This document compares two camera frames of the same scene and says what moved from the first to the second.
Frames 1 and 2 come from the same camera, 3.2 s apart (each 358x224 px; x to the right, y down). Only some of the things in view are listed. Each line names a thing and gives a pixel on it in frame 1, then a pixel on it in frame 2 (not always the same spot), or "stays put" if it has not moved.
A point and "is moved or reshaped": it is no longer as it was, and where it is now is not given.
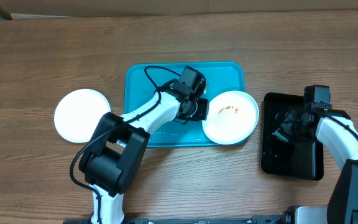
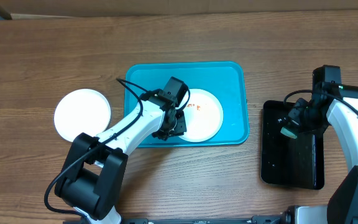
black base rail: [283, 219] stays put
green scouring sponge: [281, 134] is moved or reshaped
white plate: [232, 116] is moved or reshaped
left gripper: [200, 112] to [179, 128]
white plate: [78, 114] stays put
